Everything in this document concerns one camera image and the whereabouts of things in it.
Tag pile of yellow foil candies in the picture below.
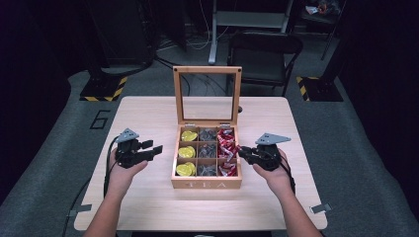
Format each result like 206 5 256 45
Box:
175 129 198 177

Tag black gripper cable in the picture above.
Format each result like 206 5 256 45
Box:
279 157 296 196
60 135 121 237

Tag grey metal stand frame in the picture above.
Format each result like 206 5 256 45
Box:
208 0 294 65

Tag black cabinet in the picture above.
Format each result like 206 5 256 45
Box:
84 0 156 68

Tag black folding chair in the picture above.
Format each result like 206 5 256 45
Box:
226 30 304 97

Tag person's right hand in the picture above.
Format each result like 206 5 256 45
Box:
252 147 294 198

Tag person's left hand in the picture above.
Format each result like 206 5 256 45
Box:
107 147 149 197

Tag hazard-striped black base plate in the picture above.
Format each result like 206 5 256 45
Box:
79 74 128 103
294 75 344 103

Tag pile of dark wrapped candies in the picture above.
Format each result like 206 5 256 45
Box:
197 128 218 177

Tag dark shelf with clutter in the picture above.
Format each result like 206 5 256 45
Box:
300 0 344 26

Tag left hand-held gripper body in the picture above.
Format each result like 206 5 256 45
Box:
115 127 150 170

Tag pile of red candies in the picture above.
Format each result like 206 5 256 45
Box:
216 128 239 178

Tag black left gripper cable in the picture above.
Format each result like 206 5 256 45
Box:
60 135 121 237

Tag wooden tea box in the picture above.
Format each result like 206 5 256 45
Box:
170 65 243 191

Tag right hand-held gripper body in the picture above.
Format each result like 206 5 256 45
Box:
252 132 293 172

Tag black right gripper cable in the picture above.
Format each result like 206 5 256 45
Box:
279 157 296 196

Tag white floor cables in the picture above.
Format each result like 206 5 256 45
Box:
155 0 231 67

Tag grey tape strip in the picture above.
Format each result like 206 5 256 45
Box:
67 203 94 218
310 202 333 214

